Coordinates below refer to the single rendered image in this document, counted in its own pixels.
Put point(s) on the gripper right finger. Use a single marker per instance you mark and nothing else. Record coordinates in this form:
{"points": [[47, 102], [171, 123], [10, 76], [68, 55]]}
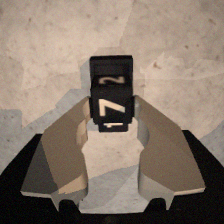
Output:
{"points": [[176, 166]]}

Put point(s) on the black cube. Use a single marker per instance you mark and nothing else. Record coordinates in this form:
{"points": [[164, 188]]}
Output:
{"points": [[113, 127], [111, 96]]}

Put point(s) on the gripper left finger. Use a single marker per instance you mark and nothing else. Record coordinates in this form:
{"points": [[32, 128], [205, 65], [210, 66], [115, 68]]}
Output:
{"points": [[48, 169]]}

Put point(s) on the black rectangular tray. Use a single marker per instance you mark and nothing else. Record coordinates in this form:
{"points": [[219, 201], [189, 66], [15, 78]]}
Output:
{"points": [[113, 64]]}

